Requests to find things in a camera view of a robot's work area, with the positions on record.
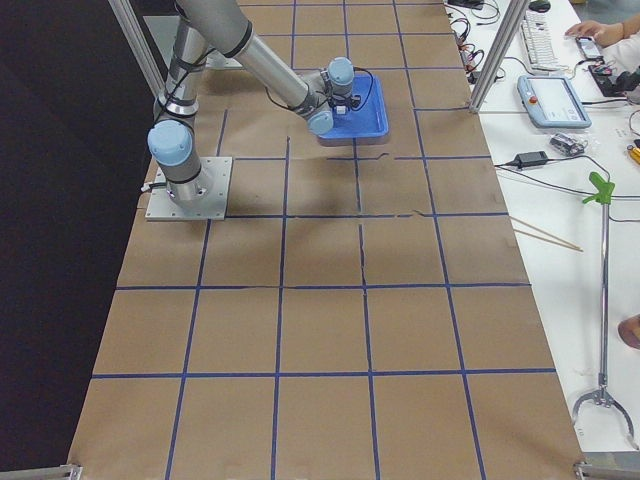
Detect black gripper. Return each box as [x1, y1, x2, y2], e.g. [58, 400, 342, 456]
[332, 92, 356, 108]

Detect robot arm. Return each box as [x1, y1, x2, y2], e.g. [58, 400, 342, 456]
[147, 1, 362, 206]

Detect blue plastic tray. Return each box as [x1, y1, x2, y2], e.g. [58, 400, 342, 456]
[307, 70, 389, 144]

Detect person's hand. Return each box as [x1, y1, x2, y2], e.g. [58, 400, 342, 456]
[564, 20, 625, 47]

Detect black power adapter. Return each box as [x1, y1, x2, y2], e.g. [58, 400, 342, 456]
[514, 151, 549, 169]

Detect white keyboard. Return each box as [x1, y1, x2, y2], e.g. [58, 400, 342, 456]
[520, 10, 563, 72]

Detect brown paper table cover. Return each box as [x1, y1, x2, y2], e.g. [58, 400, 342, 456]
[69, 1, 581, 479]

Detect teach pendant tablet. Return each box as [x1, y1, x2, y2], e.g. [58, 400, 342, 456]
[517, 75, 592, 129]

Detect wooden chopsticks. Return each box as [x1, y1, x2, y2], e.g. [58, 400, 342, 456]
[509, 216, 583, 252]

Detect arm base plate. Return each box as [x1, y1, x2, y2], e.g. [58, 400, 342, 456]
[145, 157, 233, 222]

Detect aluminium frame post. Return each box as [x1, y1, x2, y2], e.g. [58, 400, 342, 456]
[468, 0, 529, 113]

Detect green handled reacher grabber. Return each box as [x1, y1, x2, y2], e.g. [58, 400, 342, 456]
[571, 171, 639, 451]

